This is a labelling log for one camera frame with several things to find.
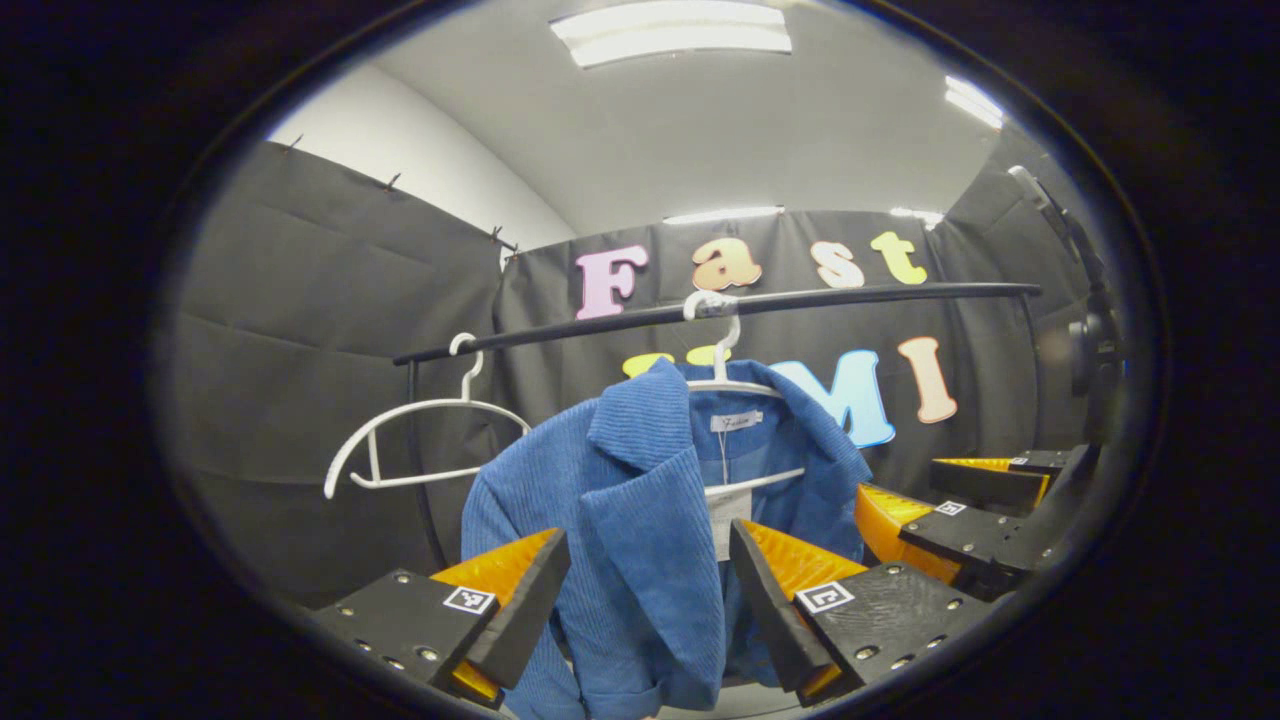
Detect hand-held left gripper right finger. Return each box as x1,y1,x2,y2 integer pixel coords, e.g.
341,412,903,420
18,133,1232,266
728,518,991,709

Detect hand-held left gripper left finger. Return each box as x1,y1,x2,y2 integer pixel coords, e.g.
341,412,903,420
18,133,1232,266
310,527,573,711

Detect blue corduroy jacket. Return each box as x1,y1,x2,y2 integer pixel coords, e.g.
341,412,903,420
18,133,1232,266
460,358,873,720

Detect white plastic clothes hanger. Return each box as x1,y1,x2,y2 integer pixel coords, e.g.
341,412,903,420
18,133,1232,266
323,333,533,501
683,290,806,498

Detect black metal clothes rack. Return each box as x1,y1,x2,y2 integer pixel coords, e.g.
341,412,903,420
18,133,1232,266
393,282,1043,571

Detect dark equipment stand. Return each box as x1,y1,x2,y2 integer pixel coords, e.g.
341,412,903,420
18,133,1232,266
1008,165,1129,451

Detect black backdrop cloth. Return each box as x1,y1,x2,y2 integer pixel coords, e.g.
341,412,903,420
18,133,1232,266
160,120,1131,621

